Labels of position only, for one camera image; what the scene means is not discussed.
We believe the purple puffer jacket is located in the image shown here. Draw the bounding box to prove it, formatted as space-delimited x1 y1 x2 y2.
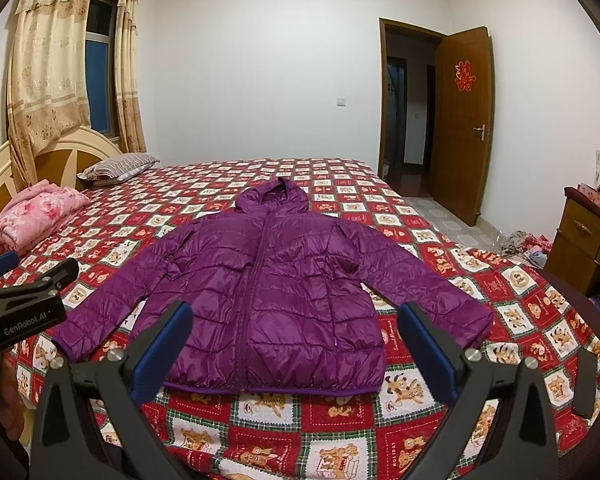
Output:
54 178 492 396

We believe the clothes pile on floor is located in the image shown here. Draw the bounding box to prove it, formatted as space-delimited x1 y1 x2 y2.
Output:
498 231 553 269

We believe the pink floral folded quilt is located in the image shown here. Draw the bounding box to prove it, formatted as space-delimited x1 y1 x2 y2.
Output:
0 179 91 257

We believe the black phone on bed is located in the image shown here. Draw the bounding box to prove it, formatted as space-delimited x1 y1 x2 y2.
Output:
572 348 597 419

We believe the striped grey pillow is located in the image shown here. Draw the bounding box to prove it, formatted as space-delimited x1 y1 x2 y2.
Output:
76 153 159 188

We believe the red patchwork bear bedspread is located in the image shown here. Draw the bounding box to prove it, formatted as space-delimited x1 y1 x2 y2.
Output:
2 159 600 479

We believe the cream wooden headboard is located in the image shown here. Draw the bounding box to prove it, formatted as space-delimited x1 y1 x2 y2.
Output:
0 127 122 213

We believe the beige curtain left panel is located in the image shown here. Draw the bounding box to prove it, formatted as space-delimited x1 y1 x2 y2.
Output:
6 0 91 186

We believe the beige curtain panel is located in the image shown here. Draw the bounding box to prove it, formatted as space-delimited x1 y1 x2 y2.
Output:
114 0 147 153
6 0 91 186

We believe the beige curtain right panel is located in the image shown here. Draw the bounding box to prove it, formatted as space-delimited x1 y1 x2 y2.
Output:
114 0 147 153

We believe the dark wooden dresser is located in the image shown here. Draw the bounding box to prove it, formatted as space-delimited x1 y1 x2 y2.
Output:
544 188 600 308

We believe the window with blue pane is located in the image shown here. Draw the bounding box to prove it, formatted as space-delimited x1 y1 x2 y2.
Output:
85 0 119 139

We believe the brown wooden door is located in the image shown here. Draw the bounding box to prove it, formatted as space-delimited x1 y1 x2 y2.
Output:
430 26 494 226

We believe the red paper door decoration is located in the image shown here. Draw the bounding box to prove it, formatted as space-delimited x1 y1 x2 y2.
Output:
454 60 477 92

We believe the metal door handle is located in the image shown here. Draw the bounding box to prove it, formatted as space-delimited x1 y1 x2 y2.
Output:
474 124 486 142

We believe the brown door frame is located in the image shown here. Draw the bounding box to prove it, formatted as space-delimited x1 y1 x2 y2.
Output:
378 18 445 179

